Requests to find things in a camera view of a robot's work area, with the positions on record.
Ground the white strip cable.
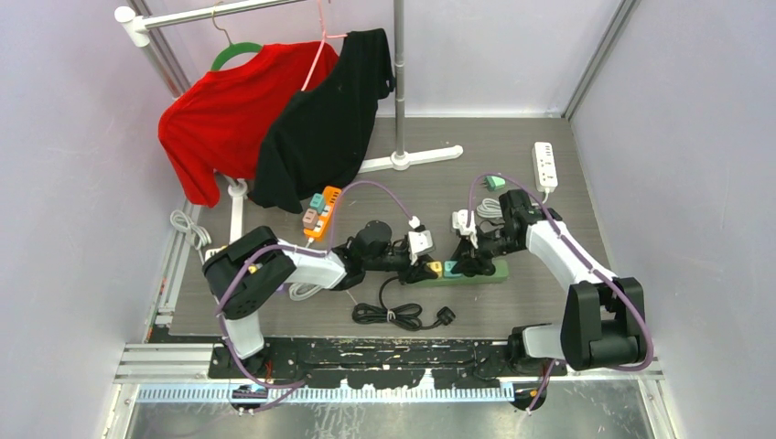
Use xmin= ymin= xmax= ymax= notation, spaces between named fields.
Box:
xmin=475 ymin=186 xmax=553 ymax=222

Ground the green plug adapter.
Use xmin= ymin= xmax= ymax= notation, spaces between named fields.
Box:
xmin=483 ymin=175 xmax=506 ymax=192

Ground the yellow plug adapter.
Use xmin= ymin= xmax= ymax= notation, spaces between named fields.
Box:
xmin=426 ymin=261 xmax=444 ymax=278

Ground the teal plug adapter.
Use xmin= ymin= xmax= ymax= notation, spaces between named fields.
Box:
xmin=443 ymin=260 xmax=461 ymax=279

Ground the green power strip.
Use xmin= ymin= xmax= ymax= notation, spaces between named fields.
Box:
xmin=411 ymin=261 xmax=509 ymax=287

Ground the white power strip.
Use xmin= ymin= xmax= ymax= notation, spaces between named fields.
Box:
xmin=532 ymin=142 xmax=558 ymax=193
xmin=203 ymin=248 xmax=222 ymax=262

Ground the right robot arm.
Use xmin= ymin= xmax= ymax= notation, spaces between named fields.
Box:
xmin=451 ymin=189 xmax=652 ymax=376

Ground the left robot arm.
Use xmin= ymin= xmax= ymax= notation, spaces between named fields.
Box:
xmin=202 ymin=220 xmax=439 ymax=378

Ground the brown plug adapter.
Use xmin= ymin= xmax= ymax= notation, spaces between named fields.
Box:
xmin=302 ymin=209 xmax=319 ymax=230

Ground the orange power strip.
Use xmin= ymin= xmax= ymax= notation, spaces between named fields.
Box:
xmin=303 ymin=186 xmax=341 ymax=242

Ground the teal adapter on orange strip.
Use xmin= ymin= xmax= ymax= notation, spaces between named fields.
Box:
xmin=309 ymin=193 xmax=326 ymax=214

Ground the black t-shirt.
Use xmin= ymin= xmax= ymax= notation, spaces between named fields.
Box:
xmin=248 ymin=28 xmax=395 ymax=214

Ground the red t-shirt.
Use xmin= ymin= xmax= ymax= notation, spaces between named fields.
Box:
xmin=157 ymin=41 xmax=340 ymax=208

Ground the pink clothes hanger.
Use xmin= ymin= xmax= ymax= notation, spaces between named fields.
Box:
xmin=301 ymin=0 xmax=347 ymax=91

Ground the green clothes hanger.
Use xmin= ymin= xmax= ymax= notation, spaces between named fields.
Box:
xmin=210 ymin=2 xmax=263 ymax=71

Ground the white clothes rack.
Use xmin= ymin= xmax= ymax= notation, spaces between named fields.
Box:
xmin=114 ymin=0 xmax=464 ymax=247

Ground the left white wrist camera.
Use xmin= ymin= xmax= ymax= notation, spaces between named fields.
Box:
xmin=407 ymin=230 xmax=435 ymax=264

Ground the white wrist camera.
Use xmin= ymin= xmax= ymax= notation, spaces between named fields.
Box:
xmin=451 ymin=209 xmax=479 ymax=249
xmin=407 ymin=230 xmax=435 ymax=264

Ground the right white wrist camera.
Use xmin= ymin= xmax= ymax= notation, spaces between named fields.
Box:
xmin=451 ymin=209 xmax=479 ymax=249

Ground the black power cable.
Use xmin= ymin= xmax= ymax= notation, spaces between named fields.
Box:
xmin=351 ymin=275 xmax=457 ymax=333

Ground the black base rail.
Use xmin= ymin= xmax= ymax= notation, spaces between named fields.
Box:
xmin=243 ymin=337 xmax=547 ymax=390

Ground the grey coiled cable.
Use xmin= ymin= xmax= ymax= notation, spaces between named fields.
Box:
xmin=288 ymin=281 xmax=326 ymax=303

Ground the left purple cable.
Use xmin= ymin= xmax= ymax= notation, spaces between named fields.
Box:
xmin=215 ymin=179 xmax=423 ymax=414

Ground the white cable by wall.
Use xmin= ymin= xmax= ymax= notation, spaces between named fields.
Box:
xmin=169 ymin=209 xmax=212 ymax=251

